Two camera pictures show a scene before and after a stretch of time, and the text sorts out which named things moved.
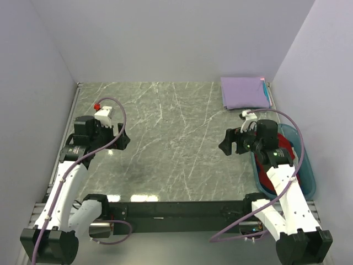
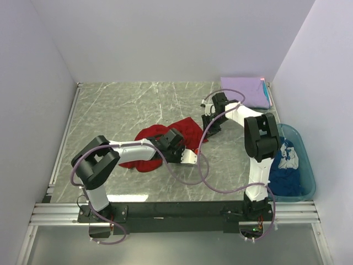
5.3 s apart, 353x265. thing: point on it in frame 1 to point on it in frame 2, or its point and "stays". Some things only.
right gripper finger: [226, 144] to [214, 128]
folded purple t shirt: [243, 92] stays
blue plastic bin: [305, 171] stays
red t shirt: [283, 142] to [189, 131]
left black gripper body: [103, 135] to [174, 154]
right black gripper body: [245, 140] to [209, 119]
